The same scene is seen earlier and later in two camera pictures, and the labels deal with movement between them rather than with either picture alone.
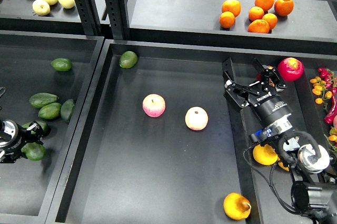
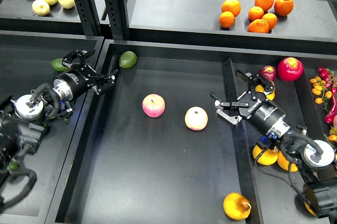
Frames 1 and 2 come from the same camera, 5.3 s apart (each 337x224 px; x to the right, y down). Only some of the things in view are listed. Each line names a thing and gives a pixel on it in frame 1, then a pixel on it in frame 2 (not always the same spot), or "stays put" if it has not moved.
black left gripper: x=13 y=152 → x=74 y=81
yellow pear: x=236 y=207 stays put
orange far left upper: x=233 y=6 stays put
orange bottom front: x=259 y=26 stays put
